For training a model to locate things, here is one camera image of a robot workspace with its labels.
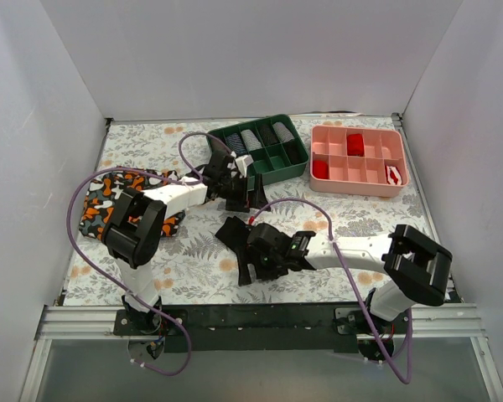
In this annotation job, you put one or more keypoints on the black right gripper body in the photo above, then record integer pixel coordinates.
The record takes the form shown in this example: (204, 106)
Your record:
(243, 255)

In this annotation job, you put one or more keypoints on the green divided organizer box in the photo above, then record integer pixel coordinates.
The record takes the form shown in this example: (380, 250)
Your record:
(272, 162)

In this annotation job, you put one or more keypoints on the red rolled underwear upper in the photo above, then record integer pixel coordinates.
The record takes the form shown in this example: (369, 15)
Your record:
(355, 145)

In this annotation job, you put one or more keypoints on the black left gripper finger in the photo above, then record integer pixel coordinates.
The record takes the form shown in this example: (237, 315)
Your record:
(257, 196)
(237, 201)

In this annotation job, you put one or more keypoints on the black underwear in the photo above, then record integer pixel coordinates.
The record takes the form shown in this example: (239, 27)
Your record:
(233, 234)
(293, 152)

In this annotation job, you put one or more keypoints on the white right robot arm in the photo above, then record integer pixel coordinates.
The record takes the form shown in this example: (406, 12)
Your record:
(418, 267)

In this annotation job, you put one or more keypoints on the orange camouflage underwear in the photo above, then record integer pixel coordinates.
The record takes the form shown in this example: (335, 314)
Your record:
(104, 191)

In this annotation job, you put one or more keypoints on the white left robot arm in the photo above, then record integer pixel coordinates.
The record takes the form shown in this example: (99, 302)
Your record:
(134, 229)

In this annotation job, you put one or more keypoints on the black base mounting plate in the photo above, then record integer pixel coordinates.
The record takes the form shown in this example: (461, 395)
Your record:
(334, 326)

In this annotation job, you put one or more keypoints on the red rolled underwear lower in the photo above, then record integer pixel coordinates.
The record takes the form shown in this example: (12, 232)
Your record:
(320, 169)

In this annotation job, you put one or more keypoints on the pink divided organizer box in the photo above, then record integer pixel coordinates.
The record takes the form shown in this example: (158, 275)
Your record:
(358, 175)

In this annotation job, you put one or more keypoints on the blue striped rolled underwear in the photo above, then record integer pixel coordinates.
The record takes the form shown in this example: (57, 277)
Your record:
(235, 143)

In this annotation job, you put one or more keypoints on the grey white striped rolled underwear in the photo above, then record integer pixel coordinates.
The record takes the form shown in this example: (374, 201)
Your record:
(282, 132)

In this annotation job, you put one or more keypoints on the red white rolled underwear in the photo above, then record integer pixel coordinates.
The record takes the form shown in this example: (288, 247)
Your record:
(393, 175)

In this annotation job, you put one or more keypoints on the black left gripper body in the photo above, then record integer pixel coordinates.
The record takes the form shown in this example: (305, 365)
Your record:
(243, 194)

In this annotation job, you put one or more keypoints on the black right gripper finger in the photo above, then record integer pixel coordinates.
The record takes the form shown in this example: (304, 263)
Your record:
(250, 266)
(271, 270)

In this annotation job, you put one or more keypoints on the black rolled underwear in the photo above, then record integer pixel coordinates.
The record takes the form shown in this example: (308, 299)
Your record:
(293, 152)

